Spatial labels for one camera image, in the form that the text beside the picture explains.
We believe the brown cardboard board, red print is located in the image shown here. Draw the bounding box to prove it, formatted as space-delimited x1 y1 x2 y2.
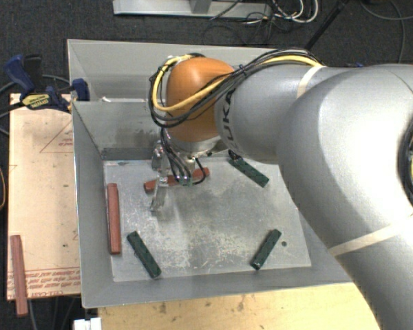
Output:
6 93 82 302

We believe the grey metal bin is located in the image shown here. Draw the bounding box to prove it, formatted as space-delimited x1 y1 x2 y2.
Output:
67 38 354 309

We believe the dark green flat block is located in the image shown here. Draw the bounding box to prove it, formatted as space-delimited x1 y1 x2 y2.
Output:
227 155 271 188
126 230 162 279
249 228 283 271

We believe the red-brown flat block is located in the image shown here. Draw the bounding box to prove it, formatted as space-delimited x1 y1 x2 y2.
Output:
106 182 123 256
9 234 30 318
143 167 211 194

